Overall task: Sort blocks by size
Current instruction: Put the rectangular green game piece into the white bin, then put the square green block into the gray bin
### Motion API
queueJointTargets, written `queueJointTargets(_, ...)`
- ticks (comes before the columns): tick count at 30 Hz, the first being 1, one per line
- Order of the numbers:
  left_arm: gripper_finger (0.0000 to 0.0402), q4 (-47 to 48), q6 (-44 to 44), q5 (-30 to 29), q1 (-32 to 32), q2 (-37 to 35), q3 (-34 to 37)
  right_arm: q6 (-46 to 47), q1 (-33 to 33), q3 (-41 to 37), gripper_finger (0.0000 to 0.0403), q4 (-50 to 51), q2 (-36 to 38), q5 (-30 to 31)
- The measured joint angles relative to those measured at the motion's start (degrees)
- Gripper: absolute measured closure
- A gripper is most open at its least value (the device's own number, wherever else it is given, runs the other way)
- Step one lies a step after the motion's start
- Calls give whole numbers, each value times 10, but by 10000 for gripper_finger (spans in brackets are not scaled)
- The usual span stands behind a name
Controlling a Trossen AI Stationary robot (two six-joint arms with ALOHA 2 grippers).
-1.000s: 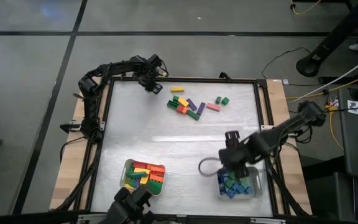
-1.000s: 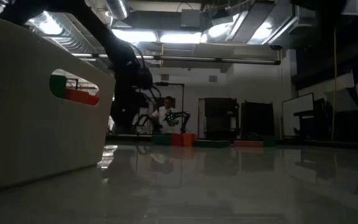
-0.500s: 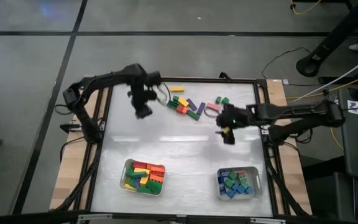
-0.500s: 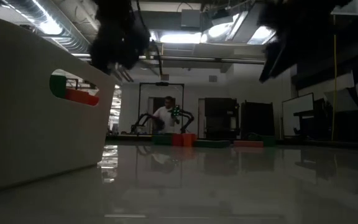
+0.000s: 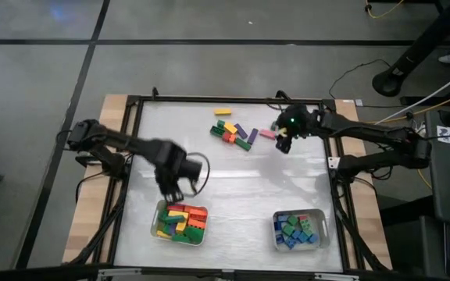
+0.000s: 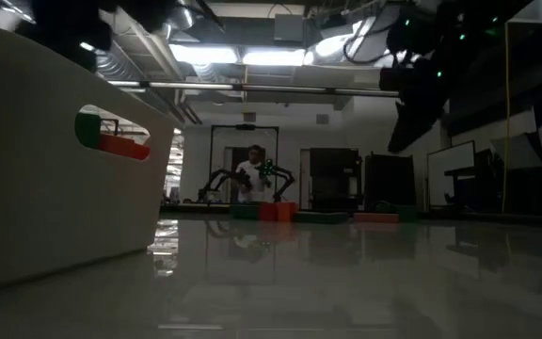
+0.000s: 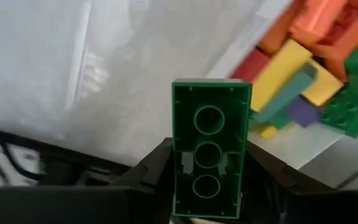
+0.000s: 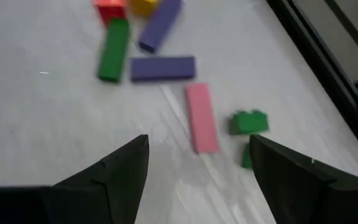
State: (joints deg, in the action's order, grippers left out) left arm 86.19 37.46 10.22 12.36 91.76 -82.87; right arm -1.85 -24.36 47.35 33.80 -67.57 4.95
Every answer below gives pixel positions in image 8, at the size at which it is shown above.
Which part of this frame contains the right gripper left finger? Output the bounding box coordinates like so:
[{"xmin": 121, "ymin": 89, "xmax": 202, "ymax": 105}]
[{"xmin": 50, "ymin": 134, "xmax": 150, "ymax": 224}]

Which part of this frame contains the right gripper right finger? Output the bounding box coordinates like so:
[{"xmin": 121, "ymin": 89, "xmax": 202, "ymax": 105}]
[{"xmin": 249, "ymin": 134, "xmax": 337, "ymax": 224}]

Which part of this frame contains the green long block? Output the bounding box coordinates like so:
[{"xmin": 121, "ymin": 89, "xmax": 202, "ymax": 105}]
[
  {"xmin": 96, "ymin": 17, "xmax": 131, "ymax": 83},
  {"xmin": 240, "ymin": 142, "xmax": 254, "ymax": 170}
]

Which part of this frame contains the small green brick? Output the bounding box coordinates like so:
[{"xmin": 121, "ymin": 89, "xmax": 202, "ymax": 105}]
[{"xmin": 227, "ymin": 109, "xmax": 270, "ymax": 136}]

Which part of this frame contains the pink long block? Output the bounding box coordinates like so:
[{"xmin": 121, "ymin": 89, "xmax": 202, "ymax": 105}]
[{"xmin": 184, "ymin": 82, "xmax": 220, "ymax": 155}]

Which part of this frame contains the purple long block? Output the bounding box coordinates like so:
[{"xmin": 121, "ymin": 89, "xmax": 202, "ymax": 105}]
[
  {"xmin": 137, "ymin": 0, "xmax": 183, "ymax": 54},
  {"xmin": 130, "ymin": 55, "xmax": 196, "ymax": 83}
]

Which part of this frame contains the small red brick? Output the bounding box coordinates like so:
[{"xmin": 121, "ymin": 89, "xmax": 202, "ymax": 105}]
[{"xmin": 92, "ymin": 0, "xmax": 127, "ymax": 27}]

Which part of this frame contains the yellow long block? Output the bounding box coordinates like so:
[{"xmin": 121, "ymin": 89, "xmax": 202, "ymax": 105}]
[{"xmin": 131, "ymin": 0, "xmax": 160, "ymax": 16}]

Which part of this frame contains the black metal table frame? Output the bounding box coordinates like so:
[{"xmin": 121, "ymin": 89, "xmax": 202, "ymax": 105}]
[{"xmin": 265, "ymin": 0, "xmax": 358, "ymax": 156}]

